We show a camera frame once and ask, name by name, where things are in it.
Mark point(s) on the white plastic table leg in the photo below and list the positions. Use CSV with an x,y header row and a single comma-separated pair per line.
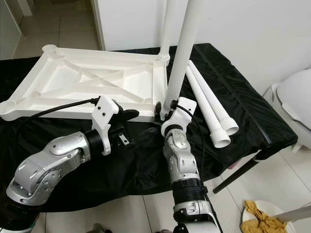
x,y
167,29
209,116
182,53
218,107

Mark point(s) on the white plastic table top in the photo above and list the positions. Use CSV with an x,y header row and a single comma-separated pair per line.
x,y
87,80

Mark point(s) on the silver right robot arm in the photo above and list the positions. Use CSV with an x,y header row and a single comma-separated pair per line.
x,y
182,155

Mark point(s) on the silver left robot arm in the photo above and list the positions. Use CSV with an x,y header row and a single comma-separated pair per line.
x,y
48,170

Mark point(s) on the black table cloth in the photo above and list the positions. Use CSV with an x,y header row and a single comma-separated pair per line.
x,y
257,92

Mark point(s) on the black metal table leg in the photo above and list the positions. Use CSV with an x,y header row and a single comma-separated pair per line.
x,y
235,175

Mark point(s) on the yellow crumpled cloth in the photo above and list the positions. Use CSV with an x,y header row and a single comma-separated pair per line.
x,y
262,222

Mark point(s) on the white round plate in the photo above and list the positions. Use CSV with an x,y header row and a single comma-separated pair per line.
x,y
279,208

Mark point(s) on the white door frame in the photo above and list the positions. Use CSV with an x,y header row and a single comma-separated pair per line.
x,y
98,24

